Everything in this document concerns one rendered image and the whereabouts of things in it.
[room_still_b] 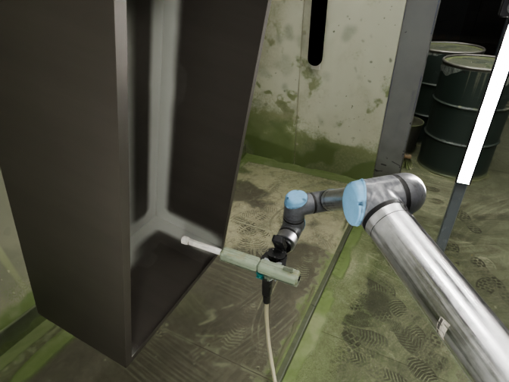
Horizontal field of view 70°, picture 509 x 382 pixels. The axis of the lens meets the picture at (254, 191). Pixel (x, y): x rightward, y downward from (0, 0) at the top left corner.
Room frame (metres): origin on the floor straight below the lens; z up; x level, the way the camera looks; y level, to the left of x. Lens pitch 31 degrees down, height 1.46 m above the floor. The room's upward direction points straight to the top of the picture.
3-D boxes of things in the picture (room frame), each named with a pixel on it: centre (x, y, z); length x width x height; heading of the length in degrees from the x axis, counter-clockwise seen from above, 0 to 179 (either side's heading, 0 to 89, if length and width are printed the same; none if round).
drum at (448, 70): (2.87, -1.74, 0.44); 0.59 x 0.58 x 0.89; 168
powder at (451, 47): (3.53, -1.79, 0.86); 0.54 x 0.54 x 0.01
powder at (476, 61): (2.88, -1.74, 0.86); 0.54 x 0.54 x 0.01
